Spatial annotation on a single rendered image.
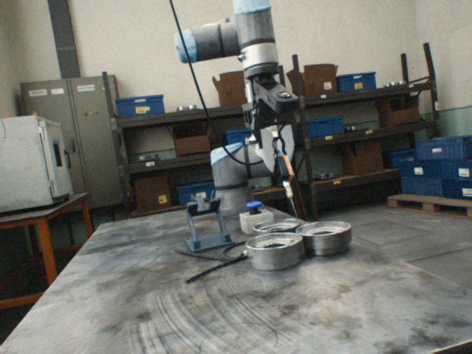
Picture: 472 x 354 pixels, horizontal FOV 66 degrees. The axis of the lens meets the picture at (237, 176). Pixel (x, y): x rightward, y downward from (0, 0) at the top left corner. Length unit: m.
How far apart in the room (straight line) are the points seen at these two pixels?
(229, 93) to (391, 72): 2.58
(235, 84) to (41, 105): 2.16
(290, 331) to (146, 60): 4.53
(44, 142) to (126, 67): 2.23
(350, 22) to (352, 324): 5.40
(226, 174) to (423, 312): 0.84
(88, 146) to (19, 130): 1.71
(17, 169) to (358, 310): 2.61
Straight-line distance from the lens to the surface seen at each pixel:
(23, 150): 2.87
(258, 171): 1.22
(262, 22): 0.78
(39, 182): 2.85
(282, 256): 0.64
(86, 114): 4.53
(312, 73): 4.67
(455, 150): 4.46
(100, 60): 4.88
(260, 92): 0.74
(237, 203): 1.21
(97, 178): 4.49
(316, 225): 0.78
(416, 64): 6.16
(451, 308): 0.51
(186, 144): 4.17
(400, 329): 0.46
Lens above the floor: 1.02
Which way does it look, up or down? 4 degrees down
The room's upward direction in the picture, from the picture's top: 8 degrees counter-clockwise
